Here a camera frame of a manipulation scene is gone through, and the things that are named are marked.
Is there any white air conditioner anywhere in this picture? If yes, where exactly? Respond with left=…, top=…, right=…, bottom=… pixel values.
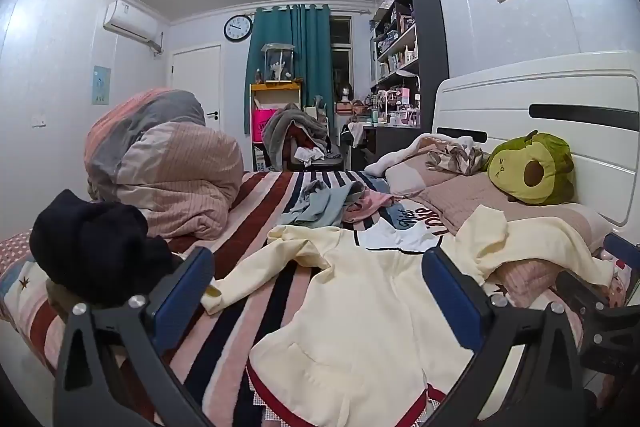
left=103, top=0, right=164, bottom=54

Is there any black desk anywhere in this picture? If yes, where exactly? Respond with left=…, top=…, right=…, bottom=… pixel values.
left=340, top=122, right=426, bottom=172

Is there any tan garment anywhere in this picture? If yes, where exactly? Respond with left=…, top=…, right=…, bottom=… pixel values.
left=47, top=279, right=73, bottom=314

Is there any white printed cloth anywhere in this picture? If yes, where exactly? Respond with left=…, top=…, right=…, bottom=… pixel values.
left=357, top=209, right=443, bottom=254

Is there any chair with clothes pile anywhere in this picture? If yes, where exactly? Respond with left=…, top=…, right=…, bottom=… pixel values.
left=262, top=103, right=345, bottom=172

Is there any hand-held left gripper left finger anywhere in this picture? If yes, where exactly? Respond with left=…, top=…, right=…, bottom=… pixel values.
left=52, top=247, right=216, bottom=427

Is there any large pink ribbed pillow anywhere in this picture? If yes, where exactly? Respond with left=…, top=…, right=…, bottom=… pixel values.
left=415, top=177, right=616, bottom=308

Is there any white towel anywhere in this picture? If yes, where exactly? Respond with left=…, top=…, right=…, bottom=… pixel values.
left=347, top=122, right=374, bottom=148

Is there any glass display case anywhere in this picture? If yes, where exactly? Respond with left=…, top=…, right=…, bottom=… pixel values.
left=260, top=43, right=296, bottom=82

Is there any white desk lamp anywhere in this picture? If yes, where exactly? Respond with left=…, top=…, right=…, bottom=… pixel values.
left=397, top=69, right=422, bottom=108

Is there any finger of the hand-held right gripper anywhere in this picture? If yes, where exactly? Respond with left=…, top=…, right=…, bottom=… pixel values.
left=555, top=269, right=640, bottom=373
left=602, top=233, right=640, bottom=275

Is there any white door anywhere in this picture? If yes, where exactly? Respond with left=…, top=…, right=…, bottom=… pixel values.
left=171, top=45, right=222, bottom=136

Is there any floral cloth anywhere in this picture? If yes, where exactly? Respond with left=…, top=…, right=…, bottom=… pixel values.
left=427, top=142, right=490, bottom=174

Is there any teal curtain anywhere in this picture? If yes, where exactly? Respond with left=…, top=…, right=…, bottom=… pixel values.
left=245, top=4, right=333, bottom=135

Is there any desk cosmetics clutter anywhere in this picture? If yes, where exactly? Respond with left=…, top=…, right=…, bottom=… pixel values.
left=350, top=89, right=422, bottom=128

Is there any grey blue garment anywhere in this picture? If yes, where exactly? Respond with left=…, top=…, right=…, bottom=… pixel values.
left=280, top=181, right=368, bottom=229

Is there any yellow storage rack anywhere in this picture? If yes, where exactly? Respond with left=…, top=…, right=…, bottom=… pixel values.
left=250, top=82, right=302, bottom=172

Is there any pink garment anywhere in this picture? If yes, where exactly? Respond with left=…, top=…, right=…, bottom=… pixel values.
left=342, top=189, right=397, bottom=224

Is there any round wall clock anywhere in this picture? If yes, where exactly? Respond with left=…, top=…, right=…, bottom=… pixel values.
left=223, top=14, right=254, bottom=42

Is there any pink bag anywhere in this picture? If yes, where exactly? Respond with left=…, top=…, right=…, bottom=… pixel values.
left=251, top=108, right=279, bottom=144

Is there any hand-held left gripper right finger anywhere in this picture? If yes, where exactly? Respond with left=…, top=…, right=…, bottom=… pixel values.
left=421, top=248, right=586, bottom=427

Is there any white bed headboard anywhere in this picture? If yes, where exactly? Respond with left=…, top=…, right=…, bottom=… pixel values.
left=431, top=51, right=640, bottom=228

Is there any striped bed blanket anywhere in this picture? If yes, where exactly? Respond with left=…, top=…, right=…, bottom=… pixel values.
left=0, top=169, right=621, bottom=427

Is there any black bookshelf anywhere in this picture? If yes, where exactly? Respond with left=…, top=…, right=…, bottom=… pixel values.
left=369, top=0, right=450, bottom=128

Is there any cream hoodie with red trim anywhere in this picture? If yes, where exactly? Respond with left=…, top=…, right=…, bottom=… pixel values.
left=200, top=204, right=613, bottom=427

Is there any pink grey rolled duvet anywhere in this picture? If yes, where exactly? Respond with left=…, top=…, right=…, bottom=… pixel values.
left=84, top=88, right=246, bottom=240

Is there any window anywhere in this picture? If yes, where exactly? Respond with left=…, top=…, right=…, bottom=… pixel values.
left=330, top=16, right=354, bottom=108

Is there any green avocado plush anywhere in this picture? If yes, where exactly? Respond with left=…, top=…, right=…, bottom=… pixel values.
left=482, top=130, right=576, bottom=206

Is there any blue wall poster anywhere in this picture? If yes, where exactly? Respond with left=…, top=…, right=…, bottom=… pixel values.
left=92, top=66, right=111, bottom=106

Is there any small pink pillow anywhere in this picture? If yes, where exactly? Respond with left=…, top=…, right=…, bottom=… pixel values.
left=385, top=152, right=468, bottom=196

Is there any black clothes pile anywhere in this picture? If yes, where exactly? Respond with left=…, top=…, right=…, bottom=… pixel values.
left=29, top=189, right=183, bottom=308

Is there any white fleece blanket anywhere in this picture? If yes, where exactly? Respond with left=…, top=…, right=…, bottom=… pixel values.
left=365, top=133, right=483, bottom=178

